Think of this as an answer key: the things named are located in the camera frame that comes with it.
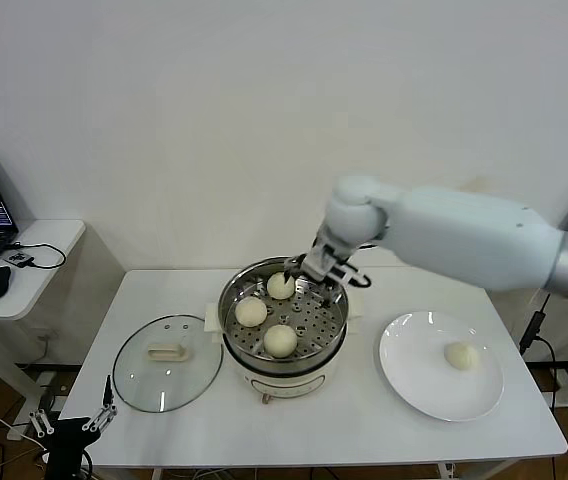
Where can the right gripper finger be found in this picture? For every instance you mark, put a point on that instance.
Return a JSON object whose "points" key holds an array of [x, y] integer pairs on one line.
{"points": [[294, 265], [329, 297]]}

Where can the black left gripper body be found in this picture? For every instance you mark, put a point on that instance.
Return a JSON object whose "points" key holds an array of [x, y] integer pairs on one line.
{"points": [[69, 445]]}

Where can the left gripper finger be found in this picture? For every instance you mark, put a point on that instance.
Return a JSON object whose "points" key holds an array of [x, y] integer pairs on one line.
{"points": [[108, 395], [41, 424]]}

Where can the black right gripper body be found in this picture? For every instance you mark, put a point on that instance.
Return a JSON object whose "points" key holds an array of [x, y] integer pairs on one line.
{"points": [[334, 251]]}

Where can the white steamed baozi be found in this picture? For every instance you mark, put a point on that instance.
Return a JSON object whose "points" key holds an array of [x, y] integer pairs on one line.
{"points": [[251, 312], [280, 341], [278, 287], [462, 357]]}

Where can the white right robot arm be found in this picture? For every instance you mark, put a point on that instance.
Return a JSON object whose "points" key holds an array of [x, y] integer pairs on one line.
{"points": [[464, 235]]}

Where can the steel perforated steamer basket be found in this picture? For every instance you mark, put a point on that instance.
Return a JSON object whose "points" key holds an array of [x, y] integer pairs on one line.
{"points": [[324, 325]]}

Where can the white floor power strip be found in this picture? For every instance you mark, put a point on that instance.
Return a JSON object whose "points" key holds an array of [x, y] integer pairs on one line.
{"points": [[56, 387]]}

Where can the cream electric cooker pot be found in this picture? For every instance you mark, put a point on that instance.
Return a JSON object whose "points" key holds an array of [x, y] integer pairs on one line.
{"points": [[284, 382]]}

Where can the white round plate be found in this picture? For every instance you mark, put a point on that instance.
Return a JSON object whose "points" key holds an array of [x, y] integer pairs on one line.
{"points": [[414, 370]]}

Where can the white side desk with mouse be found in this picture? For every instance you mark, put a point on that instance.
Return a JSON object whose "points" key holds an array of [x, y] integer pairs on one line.
{"points": [[39, 280]]}

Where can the small black usb device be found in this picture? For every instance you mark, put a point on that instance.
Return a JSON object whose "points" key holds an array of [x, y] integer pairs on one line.
{"points": [[19, 258]]}

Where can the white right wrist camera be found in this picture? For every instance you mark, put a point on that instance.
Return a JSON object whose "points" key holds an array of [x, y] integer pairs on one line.
{"points": [[320, 266]]}

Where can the white wall socket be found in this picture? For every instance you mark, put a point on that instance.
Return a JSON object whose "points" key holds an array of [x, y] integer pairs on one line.
{"points": [[49, 336]]}

